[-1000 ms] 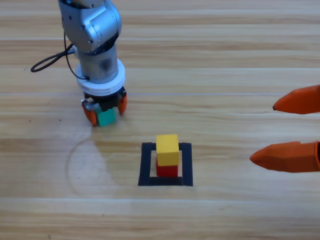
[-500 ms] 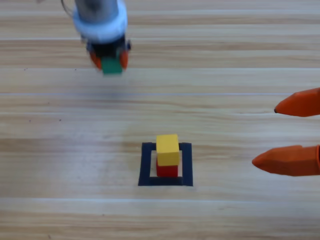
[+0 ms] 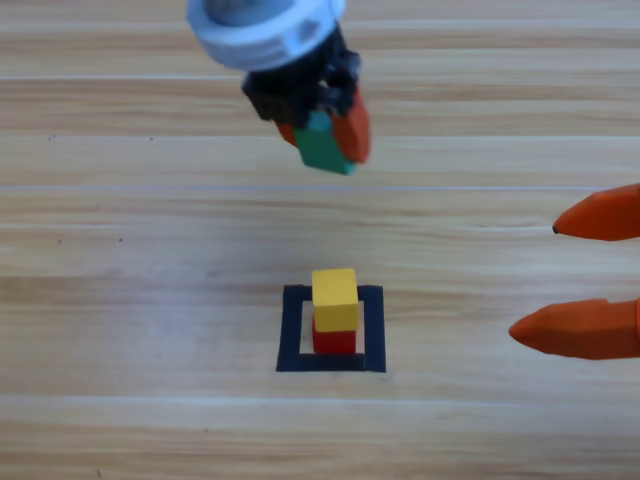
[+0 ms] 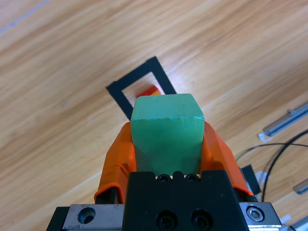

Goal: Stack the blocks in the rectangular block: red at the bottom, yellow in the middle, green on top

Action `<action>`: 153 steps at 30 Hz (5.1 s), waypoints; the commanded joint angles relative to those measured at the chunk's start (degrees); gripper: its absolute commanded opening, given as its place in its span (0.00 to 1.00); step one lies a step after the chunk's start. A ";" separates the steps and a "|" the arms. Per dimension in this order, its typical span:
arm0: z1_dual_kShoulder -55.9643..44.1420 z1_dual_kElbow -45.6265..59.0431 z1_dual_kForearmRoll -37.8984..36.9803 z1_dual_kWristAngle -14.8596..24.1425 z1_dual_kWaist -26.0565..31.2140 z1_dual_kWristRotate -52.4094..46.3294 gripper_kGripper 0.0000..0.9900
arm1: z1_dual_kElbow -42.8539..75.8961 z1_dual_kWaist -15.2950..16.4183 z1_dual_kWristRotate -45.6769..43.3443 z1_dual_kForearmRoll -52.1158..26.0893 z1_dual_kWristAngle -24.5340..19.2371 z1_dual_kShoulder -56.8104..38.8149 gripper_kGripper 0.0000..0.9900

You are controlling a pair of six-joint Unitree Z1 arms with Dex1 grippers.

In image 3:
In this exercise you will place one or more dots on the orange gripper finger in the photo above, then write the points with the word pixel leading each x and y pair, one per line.
pixel 575 330
pixel 600 215

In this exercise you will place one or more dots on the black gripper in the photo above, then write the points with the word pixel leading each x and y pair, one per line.
pixel 300 92

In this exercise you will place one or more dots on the green wooden block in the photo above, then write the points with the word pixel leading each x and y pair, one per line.
pixel 320 150

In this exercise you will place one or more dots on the yellow wooden block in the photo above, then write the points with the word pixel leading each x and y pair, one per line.
pixel 335 300

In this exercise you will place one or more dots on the red wooden block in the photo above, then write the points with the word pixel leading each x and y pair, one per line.
pixel 335 342

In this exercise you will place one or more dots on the black tape square outline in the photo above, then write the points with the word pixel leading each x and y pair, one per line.
pixel 287 330

